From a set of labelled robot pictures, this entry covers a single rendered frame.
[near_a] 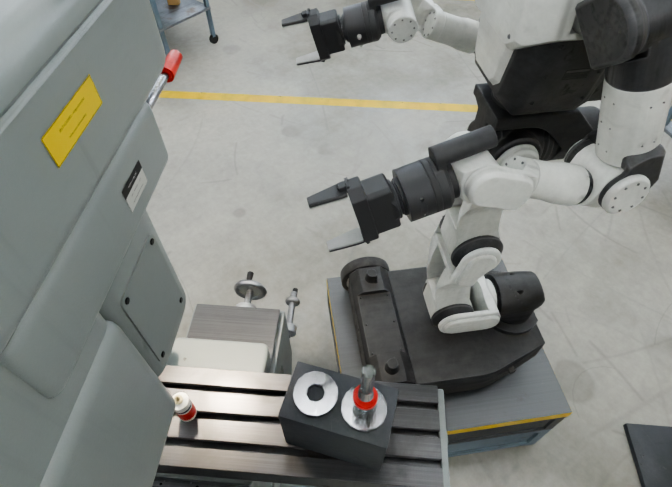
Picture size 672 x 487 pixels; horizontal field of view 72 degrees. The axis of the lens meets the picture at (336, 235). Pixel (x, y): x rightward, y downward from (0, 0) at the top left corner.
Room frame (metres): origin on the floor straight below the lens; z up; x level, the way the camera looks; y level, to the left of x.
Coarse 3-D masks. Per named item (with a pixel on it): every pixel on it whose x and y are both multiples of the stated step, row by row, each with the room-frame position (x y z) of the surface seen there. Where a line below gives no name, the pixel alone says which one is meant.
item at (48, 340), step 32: (128, 160) 0.38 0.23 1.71; (160, 160) 0.44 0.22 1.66; (96, 192) 0.32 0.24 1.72; (128, 192) 0.36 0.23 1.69; (96, 224) 0.29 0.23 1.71; (128, 224) 0.33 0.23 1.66; (64, 256) 0.24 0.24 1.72; (96, 256) 0.27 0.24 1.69; (64, 288) 0.22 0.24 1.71; (96, 288) 0.25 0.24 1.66; (32, 320) 0.18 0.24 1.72; (64, 320) 0.20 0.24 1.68; (32, 352) 0.16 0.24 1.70; (64, 352) 0.18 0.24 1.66; (32, 384) 0.15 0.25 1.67; (64, 384) 0.16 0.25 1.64
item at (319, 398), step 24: (312, 384) 0.36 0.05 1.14; (336, 384) 0.36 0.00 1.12; (288, 408) 0.31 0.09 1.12; (312, 408) 0.31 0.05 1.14; (336, 408) 0.31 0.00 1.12; (384, 408) 0.31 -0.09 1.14; (288, 432) 0.29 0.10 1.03; (312, 432) 0.28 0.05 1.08; (336, 432) 0.27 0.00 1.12; (360, 432) 0.27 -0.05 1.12; (384, 432) 0.27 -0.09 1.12; (336, 456) 0.27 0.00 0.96; (360, 456) 0.25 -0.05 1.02; (384, 456) 0.24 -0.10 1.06
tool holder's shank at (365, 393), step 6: (366, 366) 0.32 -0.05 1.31; (372, 366) 0.32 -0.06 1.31; (366, 372) 0.31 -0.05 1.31; (372, 372) 0.31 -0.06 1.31; (366, 378) 0.30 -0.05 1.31; (372, 378) 0.30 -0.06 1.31; (360, 384) 0.31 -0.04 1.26; (366, 384) 0.30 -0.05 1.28; (372, 384) 0.30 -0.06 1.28; (360, 390) 0.31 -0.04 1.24; (366, 390) 0.30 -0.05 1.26; (372, 390) 0.31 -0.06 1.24; (360, 396) 0.30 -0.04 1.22; (366, 396) 0.30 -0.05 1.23; (372, 396) 0.30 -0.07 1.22
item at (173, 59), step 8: (168, 56) 0.60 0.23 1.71; (176, 56) 0.60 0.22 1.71; (168, 64) 0.58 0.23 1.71; (176, 64) 0.59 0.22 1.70; (168, 72) 0.57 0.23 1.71; (176, 72) 0.58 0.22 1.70; (160, 80) 0.55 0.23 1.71; (168, 80) 0.57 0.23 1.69; (152, 88) 0.53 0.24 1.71; (160, 88) 0.53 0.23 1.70; (152, 96) 0.51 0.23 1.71; (152, 104) 0.50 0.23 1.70
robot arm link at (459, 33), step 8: (448, 16) 1.05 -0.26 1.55; (456, 16) 1.07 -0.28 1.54; (448, 24) 1.04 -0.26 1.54; (456, 24) 1.04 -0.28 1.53; (464, 24) 1.05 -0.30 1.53; (472, 24) 1.05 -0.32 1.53; (448, 32) 1.03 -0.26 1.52; (456, 32) 1.03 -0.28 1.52; (464, 32) 1.04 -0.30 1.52; (472, 32) 1.04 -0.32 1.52; (440, 40) 1.03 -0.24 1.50; (448, 40) 1.03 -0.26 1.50; (456, 40) 1.03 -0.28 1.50; (464, 40) 1.03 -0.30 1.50; (472, 40) 1.03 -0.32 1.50; (456, 48) 1.04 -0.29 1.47; (464, 48) 1.04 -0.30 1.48; (472, 48) 1.04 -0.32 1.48
